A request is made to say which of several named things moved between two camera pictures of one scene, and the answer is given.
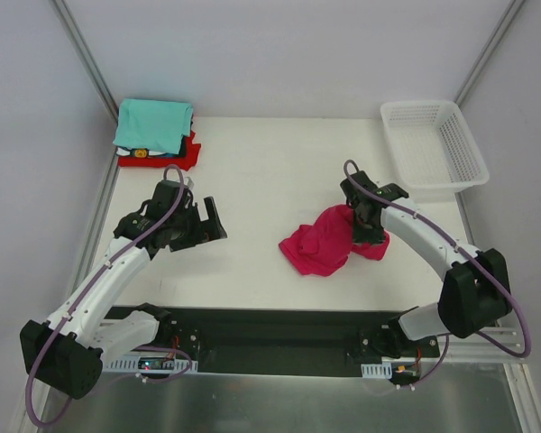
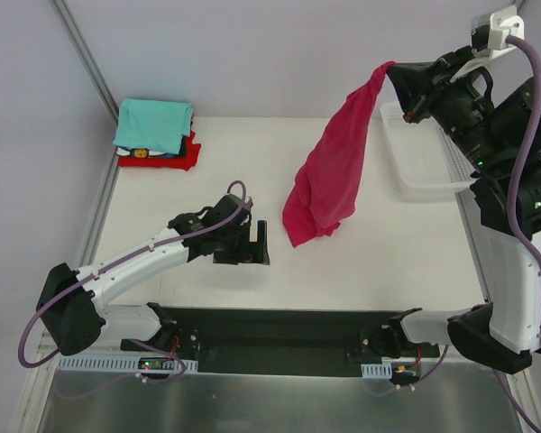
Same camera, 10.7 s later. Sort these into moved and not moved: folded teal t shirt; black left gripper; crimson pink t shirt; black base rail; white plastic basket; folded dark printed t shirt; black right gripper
Moved: black right gripper; crimson pink t shirt; black left gripper
Not moved: black base rail; white plastic basket; folded dark printed t shirt; folded teal t shirt
